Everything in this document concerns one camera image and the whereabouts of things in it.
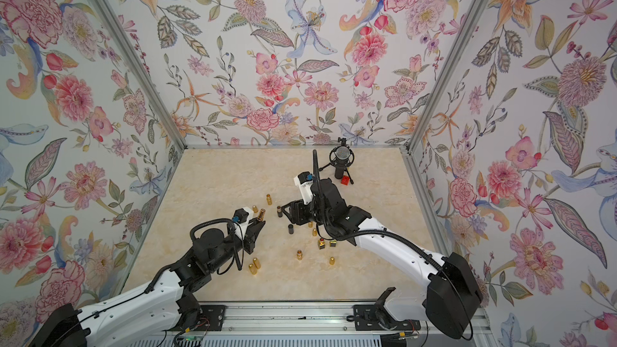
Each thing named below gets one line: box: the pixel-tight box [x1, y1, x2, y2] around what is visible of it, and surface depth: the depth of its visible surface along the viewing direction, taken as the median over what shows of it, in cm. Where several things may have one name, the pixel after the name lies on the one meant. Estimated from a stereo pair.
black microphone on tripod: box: [318, 136, 356, 185], surface depth 95 cm
